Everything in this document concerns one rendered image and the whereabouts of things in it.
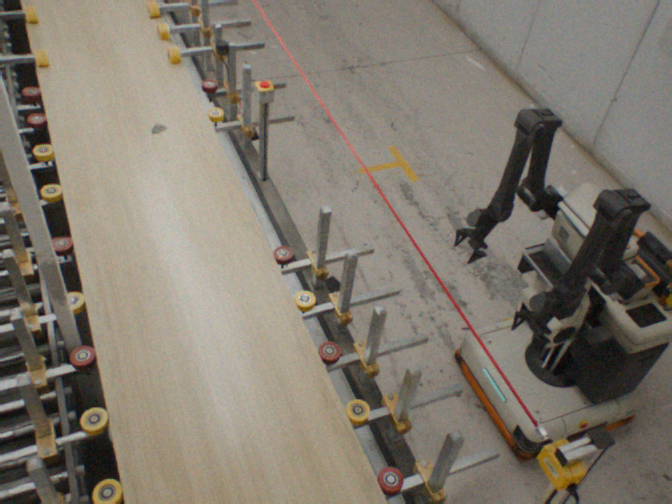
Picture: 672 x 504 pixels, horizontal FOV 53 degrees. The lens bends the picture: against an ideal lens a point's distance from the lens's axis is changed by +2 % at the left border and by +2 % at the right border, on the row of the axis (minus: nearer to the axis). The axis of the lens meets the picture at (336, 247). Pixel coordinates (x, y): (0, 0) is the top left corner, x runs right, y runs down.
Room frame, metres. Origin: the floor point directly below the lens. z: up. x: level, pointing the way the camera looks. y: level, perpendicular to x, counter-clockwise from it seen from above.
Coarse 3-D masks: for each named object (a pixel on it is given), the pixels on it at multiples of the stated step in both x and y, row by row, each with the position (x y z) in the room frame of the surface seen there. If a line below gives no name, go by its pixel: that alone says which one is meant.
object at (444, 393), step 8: (456, 384) 1.38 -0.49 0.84; (432, 392) 1.33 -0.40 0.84; (440, 392) 1.34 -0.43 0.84; (448, 392) 1.34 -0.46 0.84; (456, 392) 1.35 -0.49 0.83; (416, 400) 1.29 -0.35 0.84; (424, 400) 1.30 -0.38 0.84; (432, 400) 1.31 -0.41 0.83; (440, 400) 1.32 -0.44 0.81; (384, 408) 1.24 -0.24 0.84; (376, 416) 1.21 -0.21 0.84; (384, 416) 1.22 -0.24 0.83; (352, 424) 1.16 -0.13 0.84
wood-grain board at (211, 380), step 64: (64, 0) 3.60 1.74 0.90; (128, 0) 3.71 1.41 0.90; (64, 64) 2.95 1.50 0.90; (128, 64) 3.04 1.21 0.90; (64, 128) 2.44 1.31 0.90; (128, 128) 2.51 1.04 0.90; (192, 128) 2.58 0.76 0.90; (64, 192) 2.02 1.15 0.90; (128, 192) 2.08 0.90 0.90; (192, 192) 2.13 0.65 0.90; (128, 256) 1.72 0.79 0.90; (192, 256) 1.76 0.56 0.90; (256, 256) 1.81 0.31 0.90; (128, 320) 1.42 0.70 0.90; (192, 320) 1.46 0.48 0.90; (256, 320) 1.49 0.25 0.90; (128, 384) 1.17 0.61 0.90; (192, 384) 1.20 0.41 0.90; (256, 384) 1.23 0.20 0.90; (320, 384) 1.26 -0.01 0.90; (128, 448) 0.95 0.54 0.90; (192, 448) 0.98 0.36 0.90; (256, 448) 1.00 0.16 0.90; (320, 448) 1.03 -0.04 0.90
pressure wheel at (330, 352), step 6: (324, 342) 1.43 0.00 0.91; (330, 342) 1.44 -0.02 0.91; (324, 348) 1.41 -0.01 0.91; (330, 348) 1.41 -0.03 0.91; (336, 348) 1.41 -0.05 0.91; (324, 354) 1.38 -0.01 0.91; (330, 354) 1.39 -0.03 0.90; (336, 354) 1.39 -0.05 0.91; (324, 360) 1.37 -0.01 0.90; (330, 360) 1.36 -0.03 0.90; (336, 360) 1.38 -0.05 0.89
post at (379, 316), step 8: (376, 312) 1.43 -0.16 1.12; (384, 312) 1.43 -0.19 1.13; (376, 320) 1.42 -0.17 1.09; (384, 320) 1.43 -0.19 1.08; (376, 328) 1.42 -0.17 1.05; (368, 336) 1.44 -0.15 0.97; (376, 336) 1.42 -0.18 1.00; (368, 344) 1.43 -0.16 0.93; (376, 344) 1.42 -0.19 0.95; (368, 352) 1.42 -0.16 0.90; (376, 352) 1.43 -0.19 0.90; (368, 360) 1.42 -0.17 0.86; (360, 376) 1.44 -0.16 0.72
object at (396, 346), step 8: (416, 336) 1.59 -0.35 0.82; (424, 336) 1.59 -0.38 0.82; (384, 344) 1.53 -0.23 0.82; (392, 344) 1.53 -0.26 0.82; (400, 344) 1.54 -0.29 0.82; (408, 344) 1.54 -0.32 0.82; (416, 344) 1.56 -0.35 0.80; (384, 352) 1.50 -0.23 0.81; (392, 352) 1.51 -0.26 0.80; (344, 360) 1.43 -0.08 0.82; (352, 360) 1.44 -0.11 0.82; (328, 368) 1.39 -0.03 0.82; (336, 368) 1.40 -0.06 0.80
